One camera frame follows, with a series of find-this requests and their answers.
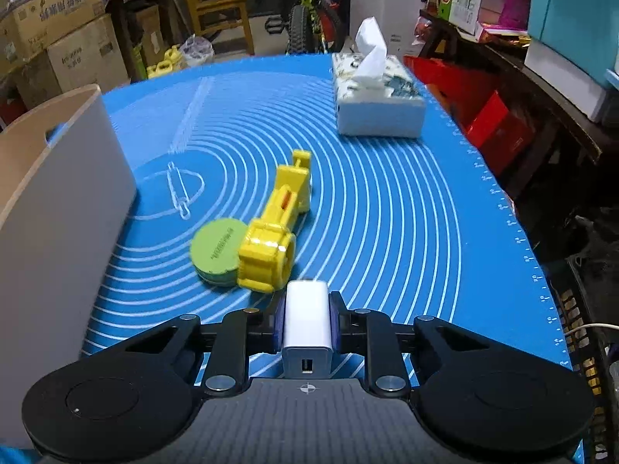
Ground dark wooden side table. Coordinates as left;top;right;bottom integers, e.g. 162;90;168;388
421;10;619;165

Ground beige plastic storage bin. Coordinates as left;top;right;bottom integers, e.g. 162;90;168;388
0;84;139;448

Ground white cable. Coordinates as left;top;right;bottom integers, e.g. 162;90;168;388
563;321;619;336

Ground bicycle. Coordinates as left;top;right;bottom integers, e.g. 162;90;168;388
266;0;346;56

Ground patterned tissue box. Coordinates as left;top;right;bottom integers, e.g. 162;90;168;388
331;17;427;138

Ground red gift bags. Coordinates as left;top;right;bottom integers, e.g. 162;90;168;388
404;55;533;175

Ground blue plastic storage box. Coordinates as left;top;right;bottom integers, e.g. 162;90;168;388
527;0;619;68

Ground yellow plastic printed part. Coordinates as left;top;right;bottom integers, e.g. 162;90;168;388
237;150;313;293

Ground wooden chair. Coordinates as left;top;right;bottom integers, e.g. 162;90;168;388
174;0;255;56

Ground open printed cardboard box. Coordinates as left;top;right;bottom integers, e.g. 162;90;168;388
0;0;104;59

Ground large plain cardboard box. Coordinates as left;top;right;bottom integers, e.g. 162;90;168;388
46;14;129;95

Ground white usb charger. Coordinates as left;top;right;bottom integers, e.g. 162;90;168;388
282;279;335;379

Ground white cardboard box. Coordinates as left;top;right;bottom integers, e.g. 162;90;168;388
525;39;619;121

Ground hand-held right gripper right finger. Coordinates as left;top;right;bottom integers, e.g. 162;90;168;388
329;292;529;395

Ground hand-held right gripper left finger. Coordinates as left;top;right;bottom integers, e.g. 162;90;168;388
80;295;287;394

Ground blue silicone baking mat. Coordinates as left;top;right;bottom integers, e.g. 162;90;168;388
80;53;588;464

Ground clear plastic bag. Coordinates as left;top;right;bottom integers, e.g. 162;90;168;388
180;35;214;67

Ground green and white carton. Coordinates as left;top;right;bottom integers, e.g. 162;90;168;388
442;0;494;34

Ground green round tin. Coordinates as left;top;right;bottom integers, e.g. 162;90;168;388
190;218;252;287

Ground yellow plastic parts pile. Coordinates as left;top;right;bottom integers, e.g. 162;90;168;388
145;46;185;80

